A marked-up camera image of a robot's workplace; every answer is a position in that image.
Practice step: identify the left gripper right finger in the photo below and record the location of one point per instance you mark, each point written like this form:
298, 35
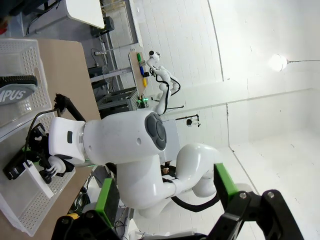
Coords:
225, 185

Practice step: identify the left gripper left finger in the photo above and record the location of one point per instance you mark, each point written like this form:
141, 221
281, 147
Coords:
108, 200

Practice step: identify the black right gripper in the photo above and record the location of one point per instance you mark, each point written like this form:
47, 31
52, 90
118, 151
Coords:
38, 143

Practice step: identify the black stapler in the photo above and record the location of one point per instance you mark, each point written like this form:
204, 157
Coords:
13, 166

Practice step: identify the gray CAMPUS pencil case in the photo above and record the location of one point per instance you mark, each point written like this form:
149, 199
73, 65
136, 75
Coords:
15, 93

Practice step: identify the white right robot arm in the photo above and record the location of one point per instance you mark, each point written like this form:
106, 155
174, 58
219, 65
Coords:
120, 140

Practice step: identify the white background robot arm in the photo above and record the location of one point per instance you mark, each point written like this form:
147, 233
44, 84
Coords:
163, 75

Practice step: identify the white perforated plastic basket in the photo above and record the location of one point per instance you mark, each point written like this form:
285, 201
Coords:
50, 197
30, 57

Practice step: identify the small yellow item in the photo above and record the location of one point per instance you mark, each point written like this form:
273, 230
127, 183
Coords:
144, 82

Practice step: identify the wooden board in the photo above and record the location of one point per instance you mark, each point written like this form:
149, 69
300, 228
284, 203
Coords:
137, 75

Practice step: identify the round glowing lamp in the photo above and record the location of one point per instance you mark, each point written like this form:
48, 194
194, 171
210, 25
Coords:
277, 62

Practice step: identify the small blue item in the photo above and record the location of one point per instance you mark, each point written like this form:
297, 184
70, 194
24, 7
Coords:
141, 70

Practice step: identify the small green item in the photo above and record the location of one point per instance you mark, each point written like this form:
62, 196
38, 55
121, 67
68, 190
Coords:
139, 57

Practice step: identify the white background table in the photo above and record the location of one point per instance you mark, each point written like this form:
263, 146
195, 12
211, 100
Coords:
85, 12

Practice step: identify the black camera on boom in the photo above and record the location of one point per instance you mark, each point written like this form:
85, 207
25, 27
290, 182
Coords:
192, 122

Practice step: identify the aluminium frame stand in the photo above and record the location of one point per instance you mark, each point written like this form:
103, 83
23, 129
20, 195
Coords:
120, 100

